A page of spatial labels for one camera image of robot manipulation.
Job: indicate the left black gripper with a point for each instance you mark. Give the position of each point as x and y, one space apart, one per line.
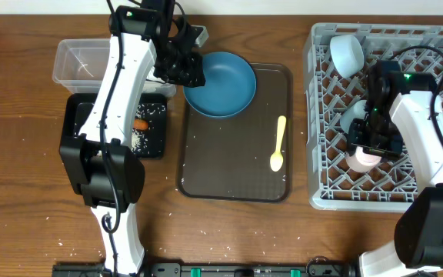
185 70

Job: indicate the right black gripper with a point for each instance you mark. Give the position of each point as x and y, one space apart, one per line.
375 145

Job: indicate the light blue cup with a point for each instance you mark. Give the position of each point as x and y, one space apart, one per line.
356 111

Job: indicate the pink cup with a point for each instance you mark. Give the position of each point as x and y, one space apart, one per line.
361 161

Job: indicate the dark blue plate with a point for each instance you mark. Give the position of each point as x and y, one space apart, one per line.
230 86

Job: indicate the orange carrot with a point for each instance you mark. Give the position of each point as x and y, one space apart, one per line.
140 124

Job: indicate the light blue bowl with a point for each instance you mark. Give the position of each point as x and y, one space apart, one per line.
347 55

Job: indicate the pile of white rice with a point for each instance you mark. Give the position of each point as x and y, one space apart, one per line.
150 144

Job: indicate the yellow plastic spoon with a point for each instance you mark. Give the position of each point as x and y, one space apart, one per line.
276 159

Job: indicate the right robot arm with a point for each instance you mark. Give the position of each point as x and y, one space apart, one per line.
403 113

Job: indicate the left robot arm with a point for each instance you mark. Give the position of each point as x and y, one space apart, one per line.
147 40

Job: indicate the grey dishwasher rack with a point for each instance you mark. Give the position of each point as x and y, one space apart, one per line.
332 185

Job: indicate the clear plastic bin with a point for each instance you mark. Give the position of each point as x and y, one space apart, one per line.
80 66

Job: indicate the dark brown serving tray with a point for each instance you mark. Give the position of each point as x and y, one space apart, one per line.
229 158

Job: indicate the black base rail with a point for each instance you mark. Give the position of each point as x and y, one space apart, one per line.
318 266

